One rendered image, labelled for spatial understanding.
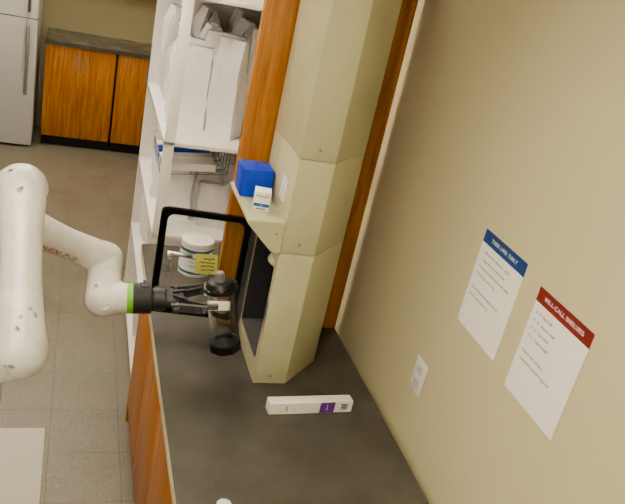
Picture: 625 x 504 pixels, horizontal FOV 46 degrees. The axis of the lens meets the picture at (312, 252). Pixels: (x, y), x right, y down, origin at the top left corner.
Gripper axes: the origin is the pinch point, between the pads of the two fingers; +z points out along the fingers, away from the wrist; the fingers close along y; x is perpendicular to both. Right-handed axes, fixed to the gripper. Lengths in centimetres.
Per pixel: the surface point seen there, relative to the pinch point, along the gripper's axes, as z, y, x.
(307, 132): 20, -5, -55
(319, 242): 28.7, -2.4, -20.4
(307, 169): 21.7, -4.5, -44.0
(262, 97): 13, 32, -56
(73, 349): -56, 158, 113
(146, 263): -20, 78, 24
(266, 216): 12.0, -0.1, -27.5
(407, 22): 59, 33, -83
